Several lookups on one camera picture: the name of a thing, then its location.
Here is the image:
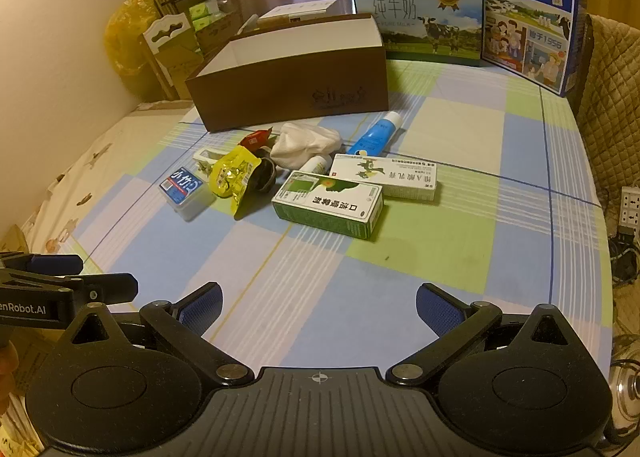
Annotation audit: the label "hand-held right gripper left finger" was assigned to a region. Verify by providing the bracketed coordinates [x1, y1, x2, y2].
[60, 281, 256, 387]

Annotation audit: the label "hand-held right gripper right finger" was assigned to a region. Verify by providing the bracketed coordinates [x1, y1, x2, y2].
[391, 282, 582, 386]

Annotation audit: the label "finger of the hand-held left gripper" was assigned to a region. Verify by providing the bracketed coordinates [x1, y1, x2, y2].
[0, 252, 84, 279]
[0, 273, 139, 307]

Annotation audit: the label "blue white packet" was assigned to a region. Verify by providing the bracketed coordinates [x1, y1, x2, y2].
[158, 166, 206, 222]

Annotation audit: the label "yellow snack packet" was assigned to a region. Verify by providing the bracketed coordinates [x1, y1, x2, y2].
[209, 146, 262, 199]

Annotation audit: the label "white medicine box green print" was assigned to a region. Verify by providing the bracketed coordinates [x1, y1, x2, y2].
[329, 155, 443, 203]

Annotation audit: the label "small white plastic holder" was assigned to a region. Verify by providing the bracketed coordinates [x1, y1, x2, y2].
[192, 147, 222, 176]

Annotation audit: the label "green and white medicine box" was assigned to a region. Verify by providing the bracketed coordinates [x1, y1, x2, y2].
[271, 170, 384, 241]

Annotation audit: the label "red snack packet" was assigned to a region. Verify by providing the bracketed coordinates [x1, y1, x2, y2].
[238, 128, 274, 151]

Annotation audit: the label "blue and white tube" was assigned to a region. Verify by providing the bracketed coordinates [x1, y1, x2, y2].
[346, 112, 404, 158]

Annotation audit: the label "small white bottle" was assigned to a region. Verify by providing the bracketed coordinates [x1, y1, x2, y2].
[300, 154, 331, 176]

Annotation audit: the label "white cloth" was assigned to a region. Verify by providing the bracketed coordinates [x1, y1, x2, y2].
[270, 122, 344, 170]

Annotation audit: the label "person's left hand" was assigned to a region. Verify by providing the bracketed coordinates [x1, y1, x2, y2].
[0, 341, 21, 390]

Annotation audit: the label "plaid bed sheet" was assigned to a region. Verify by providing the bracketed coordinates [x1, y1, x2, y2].
[75, 57, 618, 378]

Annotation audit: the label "shiny metal pot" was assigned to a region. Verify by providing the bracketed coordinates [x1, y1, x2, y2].
[604, 357, 640, 445]

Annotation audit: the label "white power strip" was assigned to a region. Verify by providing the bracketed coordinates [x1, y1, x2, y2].
[617, 186, 640, 229]

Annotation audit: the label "yellow plastic bag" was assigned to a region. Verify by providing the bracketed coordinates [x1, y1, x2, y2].
[103, 0, 162, 88]

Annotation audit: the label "brown quilted cover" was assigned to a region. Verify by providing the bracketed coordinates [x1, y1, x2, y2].
[575, 12, 640, 200]

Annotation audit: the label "brown cardboard carton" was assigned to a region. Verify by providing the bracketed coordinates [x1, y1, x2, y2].
[195, 12, 242, 57]

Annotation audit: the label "green tissue packs in carton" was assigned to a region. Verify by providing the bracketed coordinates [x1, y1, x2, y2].
[189, 0, 227, 32]

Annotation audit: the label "light blue milk carton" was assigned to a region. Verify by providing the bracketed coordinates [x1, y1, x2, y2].
[350, 0, 486, 69]

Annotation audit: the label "dark blue milk carton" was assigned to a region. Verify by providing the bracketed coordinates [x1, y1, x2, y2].
[479, 0, 589, 98]

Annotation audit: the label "black cables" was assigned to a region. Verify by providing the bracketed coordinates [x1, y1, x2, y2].
[607, 231, 640, 290]

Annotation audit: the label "cardboard box white cutout handle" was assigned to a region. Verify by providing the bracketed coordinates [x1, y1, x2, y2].
[137, 12, 205, 101]

